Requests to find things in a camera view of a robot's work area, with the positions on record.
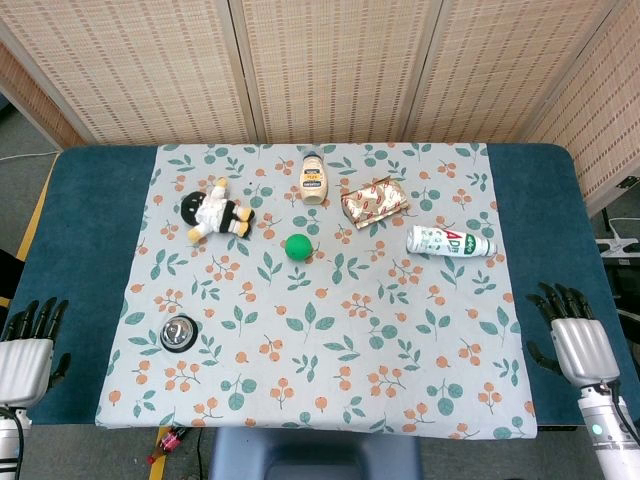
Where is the floral patterned tablecloth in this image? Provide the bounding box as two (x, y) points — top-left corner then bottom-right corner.
(94, 142), (539, 441)

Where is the plush doll white black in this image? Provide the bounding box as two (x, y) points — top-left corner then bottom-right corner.
(180, 176), (256, 245)

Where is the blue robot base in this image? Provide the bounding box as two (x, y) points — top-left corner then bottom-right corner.
(208, 427), (422, 480)

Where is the red small bottle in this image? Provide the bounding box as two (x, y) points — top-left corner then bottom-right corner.
(147, 427), (188, 464)

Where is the bamboo folding screen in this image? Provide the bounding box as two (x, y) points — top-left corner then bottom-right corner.
(0, 0), (640, 216)

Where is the white AD milk bottle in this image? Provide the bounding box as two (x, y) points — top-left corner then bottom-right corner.
(405, 224), (497, 259)

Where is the white floor cable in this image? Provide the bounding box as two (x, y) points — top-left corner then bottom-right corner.
(0, 147), (62, 162)

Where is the black round bell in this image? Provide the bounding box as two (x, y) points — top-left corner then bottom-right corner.
(159, 314), (195, 352)

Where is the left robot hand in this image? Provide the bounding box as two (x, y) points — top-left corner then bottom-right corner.
(0, 296), (72, 406)

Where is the green ball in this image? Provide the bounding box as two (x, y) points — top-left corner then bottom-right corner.
(284, 233), (313, 262)

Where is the beige sauce squeeze bottle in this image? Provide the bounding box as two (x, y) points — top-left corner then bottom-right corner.
(299, 147), (330, 206)

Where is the blue table mat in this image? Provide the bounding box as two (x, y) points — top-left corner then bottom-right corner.
(9, 143), (627, 434)

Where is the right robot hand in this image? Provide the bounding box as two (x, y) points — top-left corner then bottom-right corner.
(524, 281), (621, 387)

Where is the gold red snack bag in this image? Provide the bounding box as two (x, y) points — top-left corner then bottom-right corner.
(340, 175), (411, 231)

